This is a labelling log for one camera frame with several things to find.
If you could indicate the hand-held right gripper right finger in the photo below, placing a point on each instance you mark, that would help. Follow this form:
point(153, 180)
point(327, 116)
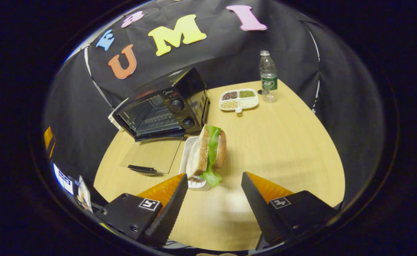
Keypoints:
point(261, 209)

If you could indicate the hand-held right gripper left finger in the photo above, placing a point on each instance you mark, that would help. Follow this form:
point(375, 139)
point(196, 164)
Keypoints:
point(169, 213)

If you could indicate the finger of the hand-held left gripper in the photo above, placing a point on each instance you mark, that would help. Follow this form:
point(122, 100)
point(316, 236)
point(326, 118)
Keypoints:
point(49, 142)

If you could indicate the lettuce sandwich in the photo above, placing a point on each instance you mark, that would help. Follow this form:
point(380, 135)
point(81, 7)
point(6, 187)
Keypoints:
point(204, 153)

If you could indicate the black electric oven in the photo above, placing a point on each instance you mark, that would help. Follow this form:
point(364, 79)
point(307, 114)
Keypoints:
point(178, 105)

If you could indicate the white rectangular plate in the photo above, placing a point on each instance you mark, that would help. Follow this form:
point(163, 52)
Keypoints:
point(187, 149)

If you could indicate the white toaster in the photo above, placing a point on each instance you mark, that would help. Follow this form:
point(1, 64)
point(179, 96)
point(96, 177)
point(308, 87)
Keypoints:
point(113, 119)

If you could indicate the white divided bean dish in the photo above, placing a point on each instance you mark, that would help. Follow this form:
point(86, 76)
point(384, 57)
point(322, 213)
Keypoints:
point(240, 101)

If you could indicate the clear water bottle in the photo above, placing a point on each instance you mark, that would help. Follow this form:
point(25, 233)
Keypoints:
point(268, 81)

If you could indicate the black backdrop cloth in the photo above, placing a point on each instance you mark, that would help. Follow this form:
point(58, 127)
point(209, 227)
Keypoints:
point(212, 53)

